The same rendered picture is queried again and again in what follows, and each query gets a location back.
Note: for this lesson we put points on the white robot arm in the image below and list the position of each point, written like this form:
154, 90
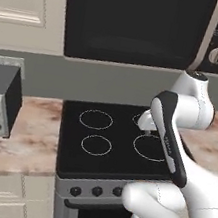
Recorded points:
185, 109

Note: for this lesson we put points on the cream drawer front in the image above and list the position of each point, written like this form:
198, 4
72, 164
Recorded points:
6, 184

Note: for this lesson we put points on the grey wall outlet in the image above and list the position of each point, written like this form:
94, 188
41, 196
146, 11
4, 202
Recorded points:
11, 62

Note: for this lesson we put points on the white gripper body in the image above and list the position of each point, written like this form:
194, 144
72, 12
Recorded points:
147, 121

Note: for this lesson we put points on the cream wall cupboard door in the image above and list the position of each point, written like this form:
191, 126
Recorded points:
27, 5

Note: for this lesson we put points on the black microwave oven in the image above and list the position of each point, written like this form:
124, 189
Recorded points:
136, 24

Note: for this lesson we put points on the grey toaster oven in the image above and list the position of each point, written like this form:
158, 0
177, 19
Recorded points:
1, 95

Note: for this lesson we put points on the black microwave door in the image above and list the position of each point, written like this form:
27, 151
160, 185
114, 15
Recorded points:
132, 24

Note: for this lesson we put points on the silver oven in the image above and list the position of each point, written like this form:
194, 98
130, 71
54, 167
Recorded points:
63, 208

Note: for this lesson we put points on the black oven knob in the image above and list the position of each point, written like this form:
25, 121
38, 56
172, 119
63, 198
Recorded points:
117, 191
97, 190
75, 191

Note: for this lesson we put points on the white microwave knob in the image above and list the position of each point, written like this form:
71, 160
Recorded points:
216, 56

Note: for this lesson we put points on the black hob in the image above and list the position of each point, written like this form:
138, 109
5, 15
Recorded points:
106, 154

